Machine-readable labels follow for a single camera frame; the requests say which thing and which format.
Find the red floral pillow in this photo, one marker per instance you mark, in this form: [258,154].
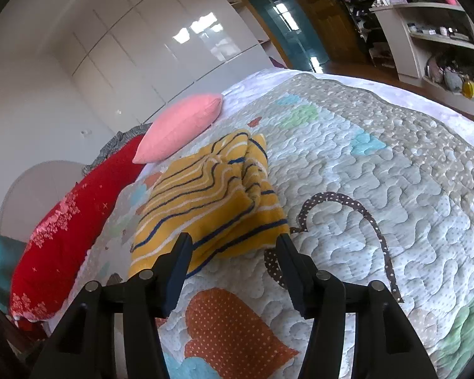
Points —
[58,245]

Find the patchwork quilted bedspread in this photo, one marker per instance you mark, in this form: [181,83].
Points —
[369,190]

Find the yellow striped knit sweater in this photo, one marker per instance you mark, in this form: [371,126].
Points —
[220,196]

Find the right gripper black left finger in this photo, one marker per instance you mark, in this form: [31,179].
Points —
[82,344]

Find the pink pillow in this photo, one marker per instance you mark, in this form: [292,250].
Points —
[178,126]

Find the wooden door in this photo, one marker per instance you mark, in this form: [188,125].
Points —
[335,30]

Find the white shelf unit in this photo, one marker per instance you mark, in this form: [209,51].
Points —
[432,45]

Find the white glossy wardrobe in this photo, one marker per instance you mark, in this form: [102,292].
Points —
[130,59]

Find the teal cushion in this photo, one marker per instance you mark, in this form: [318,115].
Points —
[10,253]

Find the grey patterned cloth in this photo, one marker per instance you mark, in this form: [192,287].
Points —
[114,145]

